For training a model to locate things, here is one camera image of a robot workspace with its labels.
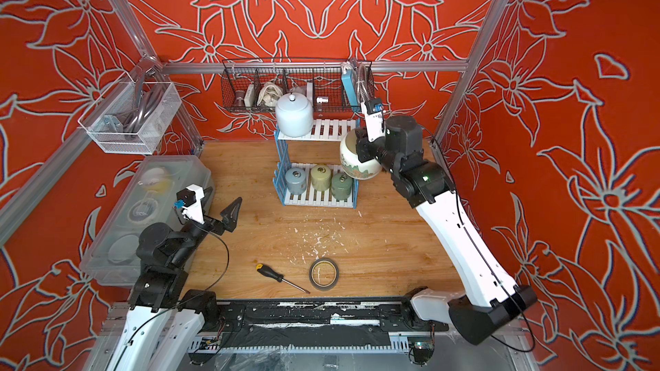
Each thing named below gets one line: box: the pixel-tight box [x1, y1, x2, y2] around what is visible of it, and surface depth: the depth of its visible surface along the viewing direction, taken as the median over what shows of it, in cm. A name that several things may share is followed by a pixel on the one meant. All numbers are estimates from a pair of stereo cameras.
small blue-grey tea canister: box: [284, 166, 307, 195], surface depth 97 cm
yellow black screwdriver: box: [256, 262, 311, 295], surface depth 82 cm
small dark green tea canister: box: [330, 172, 354, 201], surface depth 95 cm
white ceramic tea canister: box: [275, 92, 314, 139], surface depth 80 cm
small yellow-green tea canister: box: [310, 164, 332, 192], surface depth 97 cm
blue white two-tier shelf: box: [273, 117, 361, 210], surface depth 97 cm
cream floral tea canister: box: [339, 127, 383, 180], surface depth 67 cm
